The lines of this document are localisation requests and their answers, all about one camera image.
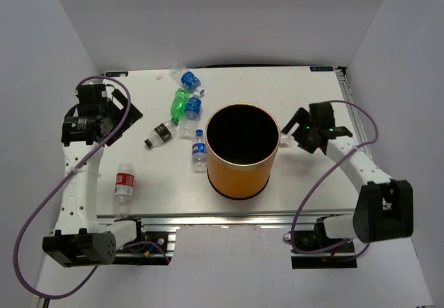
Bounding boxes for aluminium table frame rail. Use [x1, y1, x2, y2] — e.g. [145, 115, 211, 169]
[96, 210, 358, 232]

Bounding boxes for blue label bottle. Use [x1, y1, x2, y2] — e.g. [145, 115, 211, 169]
[169, 62, 205, 96]
[179, 92, 202, 139]

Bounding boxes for blue table sticker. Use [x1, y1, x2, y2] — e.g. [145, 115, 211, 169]
[309, 66, 334, 72]
[104, 71, 128, 78]

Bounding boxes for right blue table sticker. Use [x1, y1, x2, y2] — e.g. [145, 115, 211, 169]
[309, 66, 334, 72]

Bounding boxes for black label clear bottle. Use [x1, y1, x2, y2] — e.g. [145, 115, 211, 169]
[144, 120, 177, 148]

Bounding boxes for left blue table sticker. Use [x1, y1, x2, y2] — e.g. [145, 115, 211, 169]
[104, 71, 128, 78]

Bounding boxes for green plastic bottle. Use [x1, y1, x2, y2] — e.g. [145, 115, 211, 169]
[170, 88, 189, 126]

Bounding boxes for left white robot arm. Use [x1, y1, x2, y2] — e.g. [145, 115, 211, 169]
[42, 83, 147, 268]

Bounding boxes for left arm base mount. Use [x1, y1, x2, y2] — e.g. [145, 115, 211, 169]
[113, 218, 176, 266]

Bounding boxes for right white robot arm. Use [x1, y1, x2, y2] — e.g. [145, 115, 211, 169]
[282, 101, 413, 252]

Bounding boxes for small pepsi bottle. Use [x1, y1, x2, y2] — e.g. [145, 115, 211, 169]
[191, 129, 207, 172]

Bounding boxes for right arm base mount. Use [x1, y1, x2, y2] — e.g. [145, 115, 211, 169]
[291, 218, 357, 270]

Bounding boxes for red label clear bottle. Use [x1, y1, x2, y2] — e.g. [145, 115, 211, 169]
[113, 163, 135, 219]

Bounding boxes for orange cylindrical bin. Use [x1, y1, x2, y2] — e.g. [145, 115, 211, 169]
[205, 103, 280, 200]

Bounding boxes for blue label bottle top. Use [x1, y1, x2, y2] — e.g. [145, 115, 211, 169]
[169, 62, 205, 96]

